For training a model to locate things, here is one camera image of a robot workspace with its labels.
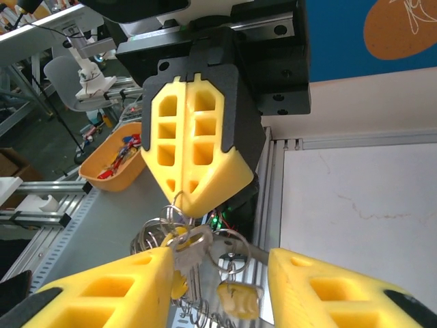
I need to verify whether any white plastic chair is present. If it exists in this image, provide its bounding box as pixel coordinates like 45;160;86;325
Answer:
43;55;115;112

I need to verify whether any cardboard box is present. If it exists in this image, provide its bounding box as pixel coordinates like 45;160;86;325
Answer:
0;147;44;182

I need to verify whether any black tripod stand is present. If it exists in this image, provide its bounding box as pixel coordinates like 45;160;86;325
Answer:
29;68;88;165

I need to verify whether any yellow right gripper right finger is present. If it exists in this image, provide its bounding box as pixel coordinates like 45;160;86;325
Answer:
268;248;437;328

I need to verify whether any white workbench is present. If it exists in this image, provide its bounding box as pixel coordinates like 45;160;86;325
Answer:
0;3;105;55

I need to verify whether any wide aluminium extrusion rail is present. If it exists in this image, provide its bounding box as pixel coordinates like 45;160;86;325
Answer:
201;126;285;328

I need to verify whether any silver key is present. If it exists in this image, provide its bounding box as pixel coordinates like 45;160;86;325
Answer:
172;225;213;303

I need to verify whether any white robot device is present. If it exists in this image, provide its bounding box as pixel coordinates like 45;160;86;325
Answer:
74;51;117;100

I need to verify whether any white plastic bracket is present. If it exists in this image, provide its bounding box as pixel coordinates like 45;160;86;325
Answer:
15;193;61;213

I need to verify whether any aluminium extrusion frame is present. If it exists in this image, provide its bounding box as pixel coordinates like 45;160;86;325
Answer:
0;180;90;228

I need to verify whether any orange plastic bin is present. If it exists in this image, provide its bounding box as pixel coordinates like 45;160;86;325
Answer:
78;122;148;193

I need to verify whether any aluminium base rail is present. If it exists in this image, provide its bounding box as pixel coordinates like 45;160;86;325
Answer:
269;126;437;152

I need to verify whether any controller board with LEDs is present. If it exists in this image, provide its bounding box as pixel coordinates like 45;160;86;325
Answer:
204;177;261;247

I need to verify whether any small silver keyring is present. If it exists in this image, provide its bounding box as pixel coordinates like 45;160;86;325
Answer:
175;297;221;328
166;189;193;226

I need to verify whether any grey slotted cable duct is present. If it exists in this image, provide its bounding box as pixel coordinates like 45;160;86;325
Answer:
0;189;100;291

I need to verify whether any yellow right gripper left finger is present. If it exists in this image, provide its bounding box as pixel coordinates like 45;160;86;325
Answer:
0;246;175;328

